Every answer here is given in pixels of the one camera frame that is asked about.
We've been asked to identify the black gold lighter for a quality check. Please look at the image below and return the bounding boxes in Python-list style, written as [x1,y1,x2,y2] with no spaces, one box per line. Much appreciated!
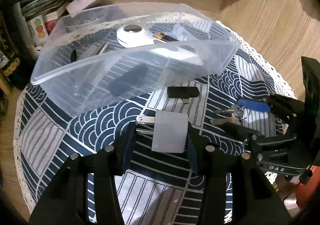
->
[154,33,178,42]

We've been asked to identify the black usb stick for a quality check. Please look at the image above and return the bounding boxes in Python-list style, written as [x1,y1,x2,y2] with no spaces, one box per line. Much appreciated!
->
[167,86,200,104]

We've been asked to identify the blue white patterned cloth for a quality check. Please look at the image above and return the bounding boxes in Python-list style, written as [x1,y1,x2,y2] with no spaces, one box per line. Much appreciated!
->
[14,10,296,224]

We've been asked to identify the clear plastic storage bin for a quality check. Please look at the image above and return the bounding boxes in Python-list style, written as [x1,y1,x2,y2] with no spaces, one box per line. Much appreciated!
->
[30,3,240,116]

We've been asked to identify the white bottle opener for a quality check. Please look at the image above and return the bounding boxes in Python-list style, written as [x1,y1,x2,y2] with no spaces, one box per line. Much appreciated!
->
[116,24,203,66]

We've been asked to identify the dark wine bottle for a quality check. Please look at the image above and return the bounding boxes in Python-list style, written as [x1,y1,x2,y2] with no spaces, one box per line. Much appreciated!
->
[1,12,28,90]

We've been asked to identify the small white cardboard box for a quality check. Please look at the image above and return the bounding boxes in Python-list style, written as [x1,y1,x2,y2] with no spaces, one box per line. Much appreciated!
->
[66,0,101,18]

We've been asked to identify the stack of papers and books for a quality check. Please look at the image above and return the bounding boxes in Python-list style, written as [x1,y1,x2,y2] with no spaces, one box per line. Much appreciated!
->
[8,0,73,47]

